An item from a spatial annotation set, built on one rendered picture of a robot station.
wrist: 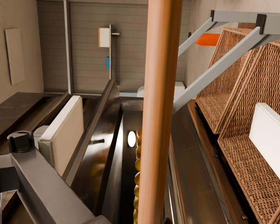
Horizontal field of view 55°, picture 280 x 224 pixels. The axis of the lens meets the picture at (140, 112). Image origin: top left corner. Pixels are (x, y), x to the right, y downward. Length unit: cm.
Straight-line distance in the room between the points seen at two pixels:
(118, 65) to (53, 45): 197
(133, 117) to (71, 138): 172
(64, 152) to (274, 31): 59
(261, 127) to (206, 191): 81
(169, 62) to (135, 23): 771
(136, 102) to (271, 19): 131
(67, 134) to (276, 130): 13
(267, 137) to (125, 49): 786
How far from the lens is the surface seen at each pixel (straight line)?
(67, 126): 17
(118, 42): 802
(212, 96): 186
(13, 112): 173
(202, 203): 97
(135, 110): 187
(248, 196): 99
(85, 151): 93
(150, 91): 26
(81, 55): 824
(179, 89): 752
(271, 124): 19
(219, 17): 114
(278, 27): 69
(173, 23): 24
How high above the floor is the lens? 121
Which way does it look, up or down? level
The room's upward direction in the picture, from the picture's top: 88 degrees counter-clockwise
